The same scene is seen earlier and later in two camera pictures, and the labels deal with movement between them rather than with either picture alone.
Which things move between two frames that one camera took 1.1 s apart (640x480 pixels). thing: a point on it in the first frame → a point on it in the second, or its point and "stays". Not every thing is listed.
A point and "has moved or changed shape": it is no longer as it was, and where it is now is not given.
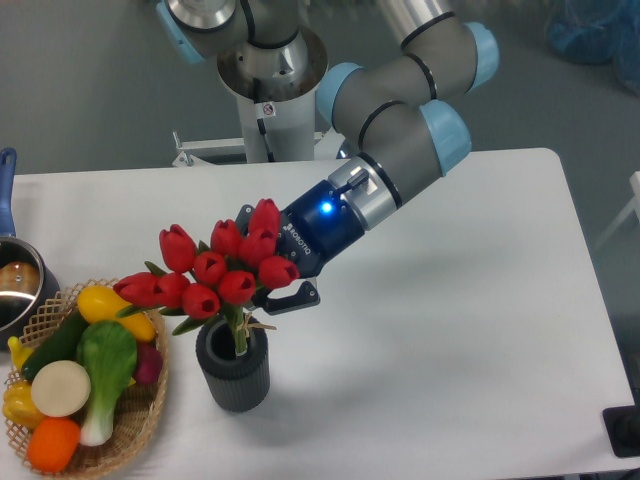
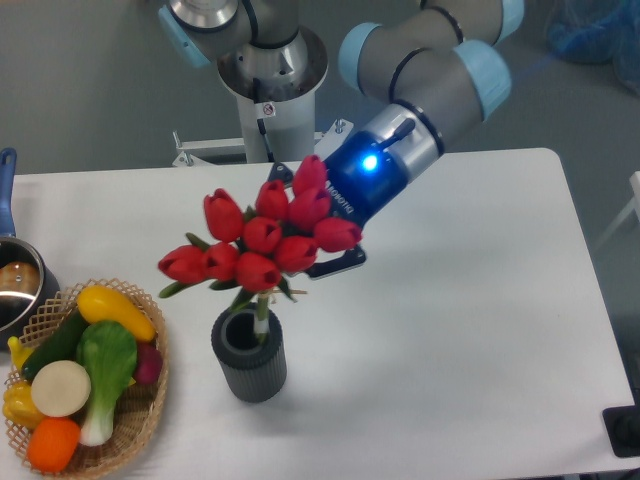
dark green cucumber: (60, 345) stays
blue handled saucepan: (28, 282) stays
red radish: (149, 362) stays
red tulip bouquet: (198, 280) has moved or changed shape
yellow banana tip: (19, 351) stays
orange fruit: (52, 444) stays
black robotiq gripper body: (315, 228) → (364, 179)
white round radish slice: (60, 388) stays
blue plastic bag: (598, 31) stays
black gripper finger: (244, 217) → (280, 172)
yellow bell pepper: (18, 405) stays
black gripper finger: (306, 295) → (347, 260)
